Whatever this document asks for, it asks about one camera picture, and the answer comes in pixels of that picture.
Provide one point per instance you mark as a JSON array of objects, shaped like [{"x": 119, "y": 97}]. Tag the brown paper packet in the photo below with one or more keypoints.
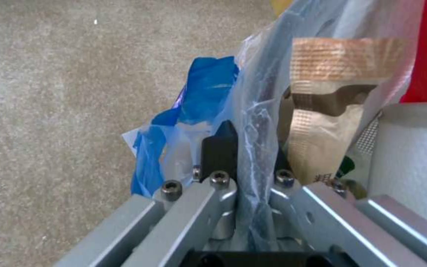
[{"x": 321, "y": 139}]

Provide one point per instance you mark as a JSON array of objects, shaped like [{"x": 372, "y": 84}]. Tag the blue plastic wrapper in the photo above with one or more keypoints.
[{"x": 206, "y": 91}]

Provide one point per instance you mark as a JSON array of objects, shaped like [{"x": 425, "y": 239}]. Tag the white paper towel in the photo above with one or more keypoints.
[{"x": 410, "y": 155}]

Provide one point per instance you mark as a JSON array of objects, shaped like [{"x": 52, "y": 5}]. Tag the translucent plastic bin liner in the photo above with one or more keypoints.
[{"x": 252, "y": 91}]

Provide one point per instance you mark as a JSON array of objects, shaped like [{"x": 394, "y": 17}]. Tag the green wrapper scrap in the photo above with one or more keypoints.
[{"x": 346, "y": 167}]

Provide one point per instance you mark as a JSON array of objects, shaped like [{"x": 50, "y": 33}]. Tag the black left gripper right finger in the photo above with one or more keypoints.
[{"x": 332, "y": 217}]

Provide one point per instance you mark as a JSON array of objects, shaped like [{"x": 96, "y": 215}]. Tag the yellow wrapper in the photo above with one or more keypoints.
[{"x": 279, "y": 5}]

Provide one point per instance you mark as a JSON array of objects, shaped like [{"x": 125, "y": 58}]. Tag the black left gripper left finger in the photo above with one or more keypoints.
[{"x": 219, "y": 155}]

